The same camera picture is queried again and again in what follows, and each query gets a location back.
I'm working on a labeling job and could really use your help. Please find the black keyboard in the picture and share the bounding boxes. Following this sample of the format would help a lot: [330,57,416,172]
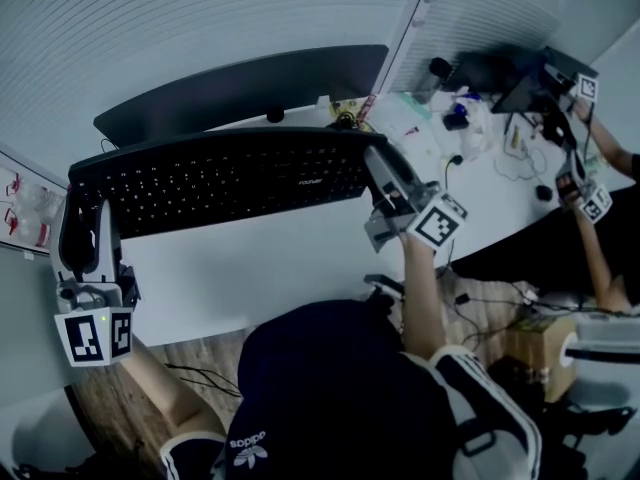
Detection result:
[67,126,389,242]

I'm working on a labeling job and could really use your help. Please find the yellow cable with black plug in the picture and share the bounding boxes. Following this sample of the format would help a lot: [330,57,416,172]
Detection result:
[441,154,465,185]

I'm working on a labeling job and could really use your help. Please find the white storage tray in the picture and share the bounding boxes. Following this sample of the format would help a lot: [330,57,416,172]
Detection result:
[0,142,69,258]

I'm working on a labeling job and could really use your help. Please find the person's right forearm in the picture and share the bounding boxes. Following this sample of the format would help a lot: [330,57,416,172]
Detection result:
[398,231,451,360]

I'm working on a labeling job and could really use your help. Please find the another person's forearm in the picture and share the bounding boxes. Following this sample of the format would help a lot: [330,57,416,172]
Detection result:
[573,98,640,182]
[573,210,632,315]

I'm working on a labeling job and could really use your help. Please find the thin black floor cable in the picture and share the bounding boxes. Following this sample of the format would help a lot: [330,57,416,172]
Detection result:
[163,362,243,399]

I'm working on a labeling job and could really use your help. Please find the white plastic bag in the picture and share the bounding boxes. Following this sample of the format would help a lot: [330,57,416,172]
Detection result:
[447,95,497,162]

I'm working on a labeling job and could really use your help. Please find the clear bottle with red label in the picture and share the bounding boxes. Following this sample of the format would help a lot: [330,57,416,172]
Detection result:
[4,171,64,209]
[3,207,54,248]

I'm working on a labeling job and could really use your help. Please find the cardboard box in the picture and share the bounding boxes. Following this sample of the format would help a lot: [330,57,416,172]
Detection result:
[503,314,580,403]

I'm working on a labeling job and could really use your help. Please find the person's dark striped shirt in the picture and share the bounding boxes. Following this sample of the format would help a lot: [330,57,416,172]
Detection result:
[158,299,545,480]

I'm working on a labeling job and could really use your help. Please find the black flat device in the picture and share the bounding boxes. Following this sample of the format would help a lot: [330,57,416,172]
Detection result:
[363,273,406,300]

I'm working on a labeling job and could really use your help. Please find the white and grey device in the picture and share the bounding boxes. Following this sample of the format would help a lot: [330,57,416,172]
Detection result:
[558,311,640,367]

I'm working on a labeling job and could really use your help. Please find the yellow small gadget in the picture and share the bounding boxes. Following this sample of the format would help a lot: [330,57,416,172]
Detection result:
[330,100,372,132]

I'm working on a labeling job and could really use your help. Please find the black bag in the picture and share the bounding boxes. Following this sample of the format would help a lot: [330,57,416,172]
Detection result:
[449,45,547,95]

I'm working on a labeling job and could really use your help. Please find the black laptop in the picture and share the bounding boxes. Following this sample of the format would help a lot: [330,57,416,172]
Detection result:
[491,73,552,115]

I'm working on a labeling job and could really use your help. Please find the thin white cable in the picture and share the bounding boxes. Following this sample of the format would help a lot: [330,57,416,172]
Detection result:
[493,143,552,183]

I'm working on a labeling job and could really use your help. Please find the small black monitor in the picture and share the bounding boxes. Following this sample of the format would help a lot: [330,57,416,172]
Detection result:
[542,45,600,85]

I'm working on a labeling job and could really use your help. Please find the clear cup with black lid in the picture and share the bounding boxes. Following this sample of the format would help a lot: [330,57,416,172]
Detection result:
[418,56,454,105]

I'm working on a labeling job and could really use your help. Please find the black floor cables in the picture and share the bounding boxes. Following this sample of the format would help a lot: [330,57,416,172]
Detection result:
[447,277,544,354]

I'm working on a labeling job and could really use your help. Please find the person's left forearm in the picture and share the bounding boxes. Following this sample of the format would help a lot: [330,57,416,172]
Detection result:
[118,336,227,440]

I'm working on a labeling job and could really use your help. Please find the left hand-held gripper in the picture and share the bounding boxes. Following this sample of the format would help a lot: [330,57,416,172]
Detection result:
[49,187,144,369]

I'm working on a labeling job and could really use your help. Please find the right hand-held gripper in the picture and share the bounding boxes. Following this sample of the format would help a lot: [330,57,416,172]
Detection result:
[363,139,469,255]

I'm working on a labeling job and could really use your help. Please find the black curved monitor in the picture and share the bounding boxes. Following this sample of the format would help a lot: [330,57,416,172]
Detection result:
[92,43,391,150]

